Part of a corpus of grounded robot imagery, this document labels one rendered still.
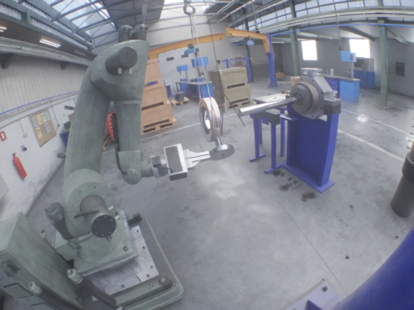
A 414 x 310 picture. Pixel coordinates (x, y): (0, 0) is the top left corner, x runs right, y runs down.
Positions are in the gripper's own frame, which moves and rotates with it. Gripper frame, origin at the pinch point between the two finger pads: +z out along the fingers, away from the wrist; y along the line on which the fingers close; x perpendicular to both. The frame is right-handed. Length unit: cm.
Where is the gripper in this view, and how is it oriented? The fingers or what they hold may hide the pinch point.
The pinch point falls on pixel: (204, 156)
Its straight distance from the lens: 134.1
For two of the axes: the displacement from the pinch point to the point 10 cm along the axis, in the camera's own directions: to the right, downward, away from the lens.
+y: -2.7, -8.9, 3.7
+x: -1.1, 4.1, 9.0
